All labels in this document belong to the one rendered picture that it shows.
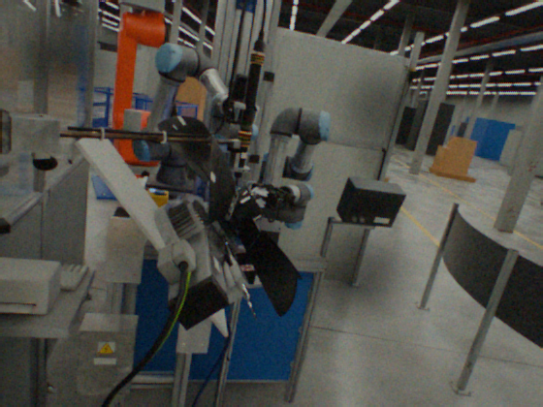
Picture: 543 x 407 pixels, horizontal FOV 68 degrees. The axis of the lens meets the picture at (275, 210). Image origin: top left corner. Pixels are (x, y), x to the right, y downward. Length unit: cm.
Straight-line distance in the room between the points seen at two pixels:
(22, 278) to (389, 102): 290
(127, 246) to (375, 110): 260
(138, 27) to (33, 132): 431
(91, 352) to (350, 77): 269
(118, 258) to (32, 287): 23
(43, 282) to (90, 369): 29
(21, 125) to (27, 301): 53
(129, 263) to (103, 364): 30
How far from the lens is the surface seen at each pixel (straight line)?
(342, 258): 371
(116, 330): 127
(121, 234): 121
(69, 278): 144
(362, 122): 341
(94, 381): 137
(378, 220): 195
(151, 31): 524
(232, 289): 105
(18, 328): 128
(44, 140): 98
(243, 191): 124
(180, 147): 126
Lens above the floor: 157
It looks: 16 degrees down
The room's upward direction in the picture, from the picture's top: 11 degrees clockwise
